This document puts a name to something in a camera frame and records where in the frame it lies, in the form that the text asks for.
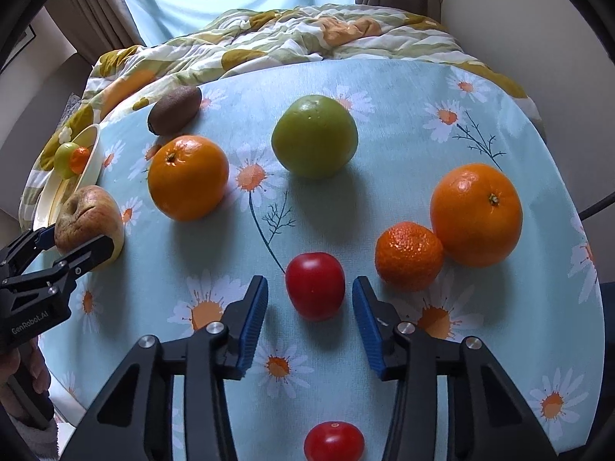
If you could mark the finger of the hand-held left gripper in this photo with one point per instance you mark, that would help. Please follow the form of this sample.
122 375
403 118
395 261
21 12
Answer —
93 249
43 236

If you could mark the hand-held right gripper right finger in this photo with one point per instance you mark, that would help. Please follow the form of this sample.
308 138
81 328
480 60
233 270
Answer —
367 326

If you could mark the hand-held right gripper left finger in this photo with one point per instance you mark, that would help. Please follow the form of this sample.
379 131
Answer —
254 326

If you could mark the wrinkled red-yellow apple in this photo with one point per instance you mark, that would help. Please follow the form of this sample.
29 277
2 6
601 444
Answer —
89 216

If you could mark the cream bowl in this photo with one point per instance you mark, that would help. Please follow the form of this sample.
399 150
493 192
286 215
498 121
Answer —
48 197

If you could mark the red tomato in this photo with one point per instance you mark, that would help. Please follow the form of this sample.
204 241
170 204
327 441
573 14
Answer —
334 442
314 285

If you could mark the bumpy mandarin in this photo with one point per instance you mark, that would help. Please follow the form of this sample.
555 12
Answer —
408 257

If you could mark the large orange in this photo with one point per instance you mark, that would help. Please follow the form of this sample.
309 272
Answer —
475 216

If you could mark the brown kiwi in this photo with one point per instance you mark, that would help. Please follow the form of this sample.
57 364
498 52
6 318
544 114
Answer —
174 110

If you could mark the large green apple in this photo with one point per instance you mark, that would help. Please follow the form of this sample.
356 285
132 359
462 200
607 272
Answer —
314 137

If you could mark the person's left hand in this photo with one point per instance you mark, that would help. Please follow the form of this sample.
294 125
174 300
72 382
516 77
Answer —
36 365

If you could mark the small green apple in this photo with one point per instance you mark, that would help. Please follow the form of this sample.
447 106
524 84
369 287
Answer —
65 156

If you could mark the small mandarin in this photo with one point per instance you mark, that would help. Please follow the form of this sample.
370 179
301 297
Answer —
80 159

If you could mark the grey patterned pillow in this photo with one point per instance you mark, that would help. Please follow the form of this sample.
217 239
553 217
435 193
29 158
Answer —
72 103

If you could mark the grey headboard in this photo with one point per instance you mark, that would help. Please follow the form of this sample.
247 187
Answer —
43 86

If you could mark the light blue window cloth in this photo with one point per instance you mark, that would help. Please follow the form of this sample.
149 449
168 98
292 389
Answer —
216 0

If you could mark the flower print blanket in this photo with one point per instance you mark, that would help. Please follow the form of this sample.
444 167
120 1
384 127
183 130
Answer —
288 33

